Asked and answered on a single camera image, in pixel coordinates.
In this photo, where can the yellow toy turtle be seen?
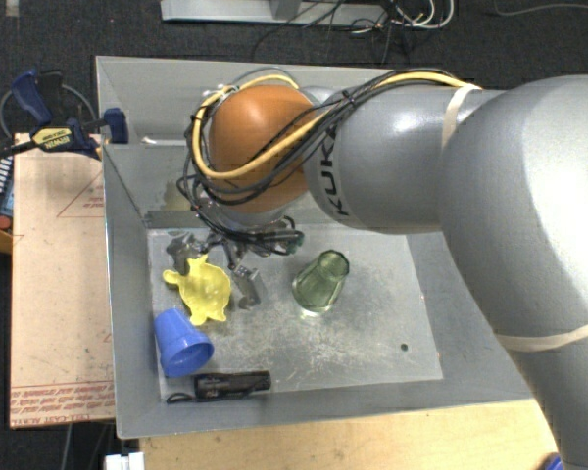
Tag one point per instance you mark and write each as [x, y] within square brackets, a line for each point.
[206, 289]

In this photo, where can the blue plastic cup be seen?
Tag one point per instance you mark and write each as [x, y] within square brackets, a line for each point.
[179, 341]

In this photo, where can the brown cardboard board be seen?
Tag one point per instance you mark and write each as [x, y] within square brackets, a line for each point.
[59, 282]

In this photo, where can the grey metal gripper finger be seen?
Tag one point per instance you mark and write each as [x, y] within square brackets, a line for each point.
[179, 251]
[249, 287]

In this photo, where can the grey metal bin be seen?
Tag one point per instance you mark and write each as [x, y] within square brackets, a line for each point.
[353, 341]

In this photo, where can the clear green glass cup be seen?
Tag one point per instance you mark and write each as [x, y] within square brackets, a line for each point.
[321, 284]

